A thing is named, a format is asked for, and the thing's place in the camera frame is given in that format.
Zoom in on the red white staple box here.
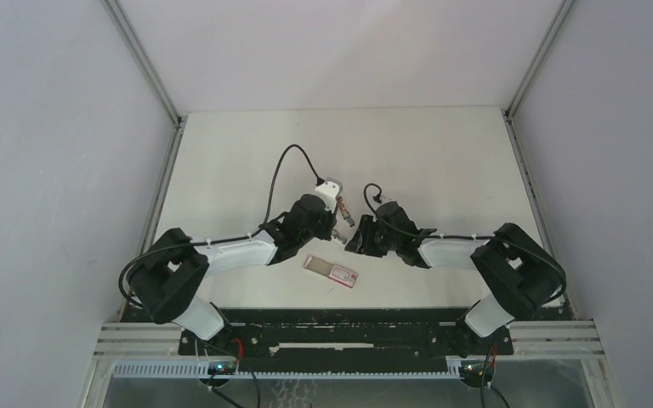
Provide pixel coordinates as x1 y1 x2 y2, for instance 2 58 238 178
303 255 358 288

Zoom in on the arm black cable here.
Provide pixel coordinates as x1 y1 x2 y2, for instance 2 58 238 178
117 144 326 408
362 183 568 408

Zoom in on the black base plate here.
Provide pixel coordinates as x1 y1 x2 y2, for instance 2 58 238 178
174 308 517 374

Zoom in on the left circuit board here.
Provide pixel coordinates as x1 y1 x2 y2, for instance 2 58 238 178
207 362 237 377

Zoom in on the aluminium rail frame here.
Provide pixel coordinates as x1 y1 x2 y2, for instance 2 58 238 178
94 321 605 360

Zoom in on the white cable duct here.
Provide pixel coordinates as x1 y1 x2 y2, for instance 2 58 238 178
111 361 466 380

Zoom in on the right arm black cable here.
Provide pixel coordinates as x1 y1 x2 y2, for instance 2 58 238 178
362 183 568 408

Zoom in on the right corner aluminium post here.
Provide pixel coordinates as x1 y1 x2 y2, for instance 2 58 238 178
504 0 579 122

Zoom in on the right circuit board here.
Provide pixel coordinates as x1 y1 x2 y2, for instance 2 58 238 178
460 361 495 381

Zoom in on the circuit board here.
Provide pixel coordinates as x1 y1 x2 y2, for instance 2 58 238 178
207 362 237 377
460 361 495 381

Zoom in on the corner aluminium post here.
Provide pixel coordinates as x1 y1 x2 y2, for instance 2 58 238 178
504 0 579 122
100 0 184 128

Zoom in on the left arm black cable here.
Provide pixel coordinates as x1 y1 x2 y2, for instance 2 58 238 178
117 144 326 408

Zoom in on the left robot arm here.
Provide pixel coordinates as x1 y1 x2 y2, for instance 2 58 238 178
118 192 338 354

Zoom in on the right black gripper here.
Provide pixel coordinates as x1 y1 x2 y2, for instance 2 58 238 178
346 214 400 258

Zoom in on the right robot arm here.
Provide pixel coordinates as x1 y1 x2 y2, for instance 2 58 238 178
345 201 566 354

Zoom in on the left corner aluminium post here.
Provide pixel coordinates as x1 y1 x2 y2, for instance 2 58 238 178
100 0 184 128

